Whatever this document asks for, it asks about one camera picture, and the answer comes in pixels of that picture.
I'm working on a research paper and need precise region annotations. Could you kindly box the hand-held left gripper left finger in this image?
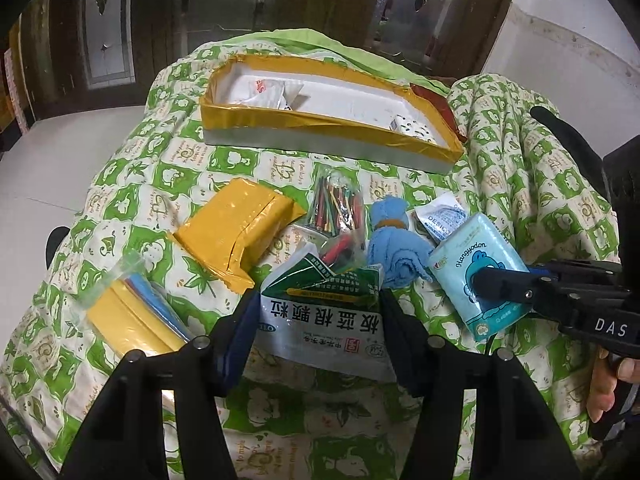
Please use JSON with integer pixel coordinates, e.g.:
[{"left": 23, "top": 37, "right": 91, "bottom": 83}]
[{"left": 60, "top": 290, "right": 262, "bottom": 480}]

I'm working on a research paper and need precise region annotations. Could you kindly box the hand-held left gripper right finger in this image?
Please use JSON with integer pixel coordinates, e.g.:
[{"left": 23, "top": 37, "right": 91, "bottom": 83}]
[{"left": 380, "top": 287, "right": 583, "bottom": 480}]

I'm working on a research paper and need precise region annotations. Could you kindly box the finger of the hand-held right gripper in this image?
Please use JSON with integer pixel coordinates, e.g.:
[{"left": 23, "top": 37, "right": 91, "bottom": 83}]
[
  {"left": 527, "top": 259, "right": 623, "bottom": 285},
  {"left": 472, "top": 267, "right": 566, "bottom": 312}
]

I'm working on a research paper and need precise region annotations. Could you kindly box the light blue tissue pack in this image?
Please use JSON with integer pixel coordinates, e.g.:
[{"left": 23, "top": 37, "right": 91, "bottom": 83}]
[{"left": 427, "top": 212, "right": 531, "bottom": 343}]

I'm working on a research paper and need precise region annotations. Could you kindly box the green white medicine bag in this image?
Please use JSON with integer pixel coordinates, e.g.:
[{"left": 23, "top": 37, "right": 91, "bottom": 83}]
[{"left": 257, "top": 242, "right": 401, "bottom": 381}]

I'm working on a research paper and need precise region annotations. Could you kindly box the white blue-print desiccant packet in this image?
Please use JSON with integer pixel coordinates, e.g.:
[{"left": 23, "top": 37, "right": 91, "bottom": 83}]
[{"left": 414, "top": 192, "right": 471, "bottom": 246}]

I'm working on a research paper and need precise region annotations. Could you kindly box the yellow foil packet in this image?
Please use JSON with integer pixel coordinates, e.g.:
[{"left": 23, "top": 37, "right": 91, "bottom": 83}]
[{"left": 172, "top": 177, "right": 307, "bottom": 295}]

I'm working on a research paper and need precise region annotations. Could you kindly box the yellow-taped white foam box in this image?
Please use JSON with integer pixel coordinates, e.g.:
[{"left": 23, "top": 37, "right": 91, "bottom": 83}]
[{"left": 200, "top": 52, "right": 467, "bottom": 173}]

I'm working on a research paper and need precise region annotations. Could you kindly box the person's right hand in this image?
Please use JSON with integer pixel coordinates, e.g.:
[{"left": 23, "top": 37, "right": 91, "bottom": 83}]
[{"left": 586, "top": 347, "right": 640, "bottom": 425}]

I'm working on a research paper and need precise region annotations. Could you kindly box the blue towel doll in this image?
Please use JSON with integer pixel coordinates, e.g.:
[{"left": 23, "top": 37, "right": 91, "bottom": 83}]
[{"left": 366, "top": 196, "right": 437, "bottom": 290}]

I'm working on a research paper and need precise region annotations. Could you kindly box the bag of yellow sponge cloths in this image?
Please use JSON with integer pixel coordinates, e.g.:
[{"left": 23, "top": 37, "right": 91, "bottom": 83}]
[{"left": 75, "top": 252, "right": 193, "bottom": 356}]

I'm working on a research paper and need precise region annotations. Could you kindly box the black chair back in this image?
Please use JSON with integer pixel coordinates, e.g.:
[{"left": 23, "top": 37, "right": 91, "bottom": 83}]
[{"left": 529, "top": 105, "right": 608, "bottom": 196}]

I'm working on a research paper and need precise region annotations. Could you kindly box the bag of coloured sticks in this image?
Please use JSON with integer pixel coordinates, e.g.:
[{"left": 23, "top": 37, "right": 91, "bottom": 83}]
[{"left": 305, "top": 167, "right": 366, "bottom": 238}]

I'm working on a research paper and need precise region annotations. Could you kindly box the dotted white tissue pack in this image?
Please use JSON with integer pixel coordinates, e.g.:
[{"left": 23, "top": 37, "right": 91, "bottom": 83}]
[{"left": 389, "top": 114, "right": 436, "bottom": 140}]

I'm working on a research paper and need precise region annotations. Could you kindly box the red box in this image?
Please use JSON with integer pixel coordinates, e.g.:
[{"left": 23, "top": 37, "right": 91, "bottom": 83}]
[{"left": 412, "top": 85, "right": 468, "bottom": 143}]

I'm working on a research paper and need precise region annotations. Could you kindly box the green patterned blanket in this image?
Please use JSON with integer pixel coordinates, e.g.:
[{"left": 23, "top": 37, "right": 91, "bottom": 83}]
[{"left": 0, "top": 27, "right": 626, "bottom": 480}]

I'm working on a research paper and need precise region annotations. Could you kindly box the black chair part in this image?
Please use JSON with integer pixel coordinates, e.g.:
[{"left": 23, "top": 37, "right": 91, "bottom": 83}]
[{"left": 44, "top": 226, "right": 71, "bottom": 268}]

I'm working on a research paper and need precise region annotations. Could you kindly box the white red-print packet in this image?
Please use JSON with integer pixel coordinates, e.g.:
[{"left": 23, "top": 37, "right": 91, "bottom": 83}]
[{"left": 227, "top": 72, "right": 308, "bottom": 111}]

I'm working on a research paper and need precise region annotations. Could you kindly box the wooden glass door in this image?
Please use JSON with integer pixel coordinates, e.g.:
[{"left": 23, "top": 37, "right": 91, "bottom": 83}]
[
  {"left": 275, "top": 0, "right": 523, "bottom": 81},
  {"left": 45, "top": 0, "right": 281, "bottom": 108}
]

